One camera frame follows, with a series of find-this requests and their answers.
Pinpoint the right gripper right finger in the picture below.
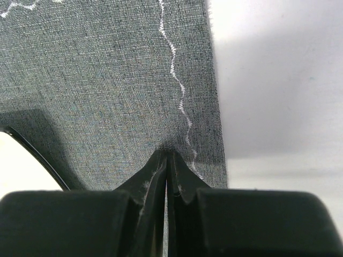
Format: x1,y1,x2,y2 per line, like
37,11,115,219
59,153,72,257
167,152,342,256

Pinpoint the grey cloth placemat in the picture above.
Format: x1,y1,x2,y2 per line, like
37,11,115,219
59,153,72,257
1,1,227,190

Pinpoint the white square plate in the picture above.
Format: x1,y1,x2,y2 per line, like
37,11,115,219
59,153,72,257
1,126,70,197

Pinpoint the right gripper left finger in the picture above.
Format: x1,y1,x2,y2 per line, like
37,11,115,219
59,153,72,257
1,150,167,256

